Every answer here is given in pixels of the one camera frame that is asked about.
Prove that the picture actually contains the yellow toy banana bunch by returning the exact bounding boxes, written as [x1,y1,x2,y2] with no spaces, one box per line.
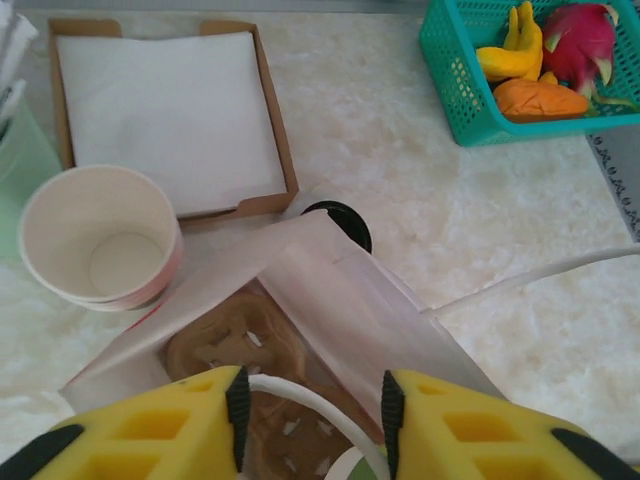
[474,0,559,84]

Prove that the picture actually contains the white paper-wrapped straw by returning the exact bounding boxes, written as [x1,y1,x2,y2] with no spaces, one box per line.
[0,78,27,131]
[0,12,40,91]

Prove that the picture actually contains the black plastic cup lid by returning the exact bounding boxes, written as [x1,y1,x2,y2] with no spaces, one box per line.
[299,199,374,254]

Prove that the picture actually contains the brown pulp cup carrier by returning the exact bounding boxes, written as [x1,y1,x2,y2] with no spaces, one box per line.
[164,292,386,480]

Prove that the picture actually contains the white paper napkin stack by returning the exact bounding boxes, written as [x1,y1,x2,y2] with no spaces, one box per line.
[54,30,289,219]

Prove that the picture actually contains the brown cardboard napkin tray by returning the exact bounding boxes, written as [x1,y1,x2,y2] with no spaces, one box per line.
[47,18,300,231]

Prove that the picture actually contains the teal plastic basket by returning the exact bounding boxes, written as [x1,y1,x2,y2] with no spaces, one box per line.
[418,0,640,148]

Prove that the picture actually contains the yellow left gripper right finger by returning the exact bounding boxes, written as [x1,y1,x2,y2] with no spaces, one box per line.
[382,368,640,480]

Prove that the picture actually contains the white red printed paper bag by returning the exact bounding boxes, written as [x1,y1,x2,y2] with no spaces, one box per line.
[58,182,640,480]

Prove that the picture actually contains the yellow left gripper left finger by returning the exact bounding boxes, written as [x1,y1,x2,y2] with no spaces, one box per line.
[0,364,251,480]

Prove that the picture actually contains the pale green straw holder cup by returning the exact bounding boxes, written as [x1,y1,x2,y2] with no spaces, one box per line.
[0,92,64,261]

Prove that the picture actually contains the pink toy dragon fruit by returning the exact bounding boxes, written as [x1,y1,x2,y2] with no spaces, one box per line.
[542,2,640,109]

